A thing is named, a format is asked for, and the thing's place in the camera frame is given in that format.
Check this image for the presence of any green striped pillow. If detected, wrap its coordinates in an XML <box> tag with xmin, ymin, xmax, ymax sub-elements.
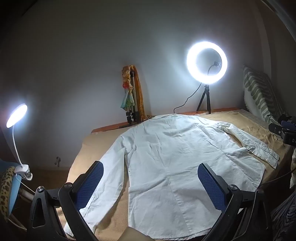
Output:
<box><xmin>243</xmin><ymin>65</ymin><xmax>286</xmax><ymax>124</ymax></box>

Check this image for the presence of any white long-sleeved shirt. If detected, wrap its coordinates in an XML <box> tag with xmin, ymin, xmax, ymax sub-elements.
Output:
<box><xmin>63</xmin><ymin>114</ymin><xmax>280</xmax><ymax>240</ymax></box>

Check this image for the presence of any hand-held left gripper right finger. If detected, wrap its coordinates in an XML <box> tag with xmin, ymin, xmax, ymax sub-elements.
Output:
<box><xmin>197</xmin><ymin>163</ymin><xmax>274</xmax><ymax>241</ymax></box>

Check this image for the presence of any leopard print cloth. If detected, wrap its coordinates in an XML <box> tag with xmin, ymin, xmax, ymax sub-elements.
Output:
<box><xmin>0</xmin><ymin>166</ymin><xmax>15</xmax><ymax>218</ymax></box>

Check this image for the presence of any black gooseneck phone holder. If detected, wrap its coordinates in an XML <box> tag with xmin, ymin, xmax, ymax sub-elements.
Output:
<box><xmin>207</xmin><ymin>61</ymin><xmax>222</xmax><ymax>76</ymax></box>

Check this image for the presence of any beige blanket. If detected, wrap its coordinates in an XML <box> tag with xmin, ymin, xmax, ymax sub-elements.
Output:
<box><xmin>57</xmin><ymin>109</ymin><xmax>292</xmax><ymax>241</ymax></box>

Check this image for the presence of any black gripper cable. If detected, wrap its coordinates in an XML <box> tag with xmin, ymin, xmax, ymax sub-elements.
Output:
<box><xmin>259</xmin><ymin>170</ymin><xmax>296</xmax><ymax>186</ymax></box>

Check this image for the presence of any white fluffy cloth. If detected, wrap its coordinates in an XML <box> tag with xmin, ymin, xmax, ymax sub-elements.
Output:
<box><xmin>290</xmin><ymin>148</ymin><xmax>296</xmax><ymax>188</ymax></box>

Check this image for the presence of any white ring light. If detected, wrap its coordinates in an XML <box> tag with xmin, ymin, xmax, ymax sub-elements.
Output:
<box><xmin>186</xmin><ymin>41</ymin><xmax>228</xmax><ymax>83</ymax></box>

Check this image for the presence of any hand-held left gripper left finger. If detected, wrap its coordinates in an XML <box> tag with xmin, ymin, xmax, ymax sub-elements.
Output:
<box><xmin>26</xmin><ymin>161</ymin><xmax>104</xmax><ymax>241</ymax></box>

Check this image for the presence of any colourful knotted scarf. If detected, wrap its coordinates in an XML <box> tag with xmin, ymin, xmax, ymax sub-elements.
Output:
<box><xmin>120</xmin><ymin>65</ymin><xmax>136</xmax><ymax>109</ymax></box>

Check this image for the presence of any blue board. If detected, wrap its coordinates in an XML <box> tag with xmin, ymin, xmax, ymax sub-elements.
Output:
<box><xmin>0</xmin><ymin>160</ymin><xmax>22</xmax><ymax>216</ymax></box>

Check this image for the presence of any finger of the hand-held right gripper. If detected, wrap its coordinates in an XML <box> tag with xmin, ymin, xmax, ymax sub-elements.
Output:
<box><xmin>278</xmin><ymin>115</ymin><xmax>296</xmax><ymax>131</ymax></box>
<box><xmin>268</xmin><ymin>123</ymin><xmax>288</xmax><ymax>139</ymax></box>

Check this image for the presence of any white clip lamp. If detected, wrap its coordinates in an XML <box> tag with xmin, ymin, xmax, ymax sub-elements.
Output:
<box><xmin>6</xmin><ymin>103</ymin><xmax>33</xmax><ymax>181</ymax></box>

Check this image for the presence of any black mini tripod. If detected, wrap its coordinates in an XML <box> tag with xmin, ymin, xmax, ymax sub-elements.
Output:
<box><xmin>196</xmin><ymin>84</ymin><xmax>212</xmax><ymax>115</ymax></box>

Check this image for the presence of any black ring light cable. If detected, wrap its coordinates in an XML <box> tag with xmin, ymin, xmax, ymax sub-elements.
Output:
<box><xmin>173</xmin><ymin>82</ymin><xmax>202</xmax><ymax>114</ymax></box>

